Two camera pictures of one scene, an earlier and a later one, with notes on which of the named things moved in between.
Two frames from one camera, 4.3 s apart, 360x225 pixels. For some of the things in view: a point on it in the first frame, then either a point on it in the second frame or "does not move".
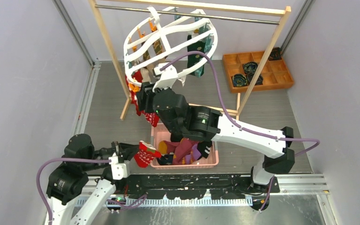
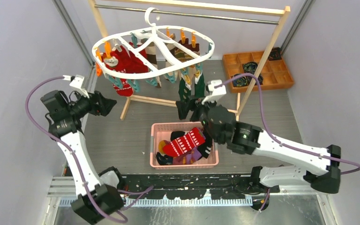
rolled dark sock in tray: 250,68 does not move
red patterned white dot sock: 146,153 to 180,146
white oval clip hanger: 166,39 to 153,50
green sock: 204,47 to 184,89
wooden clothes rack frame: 284,11 does not move
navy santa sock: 166,160 does not move
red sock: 152,118 to 119,59
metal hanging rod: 184,13 does not move
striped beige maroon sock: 145,71 to 182,56
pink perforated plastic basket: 162,132 does not move
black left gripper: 127,150 to 99,104
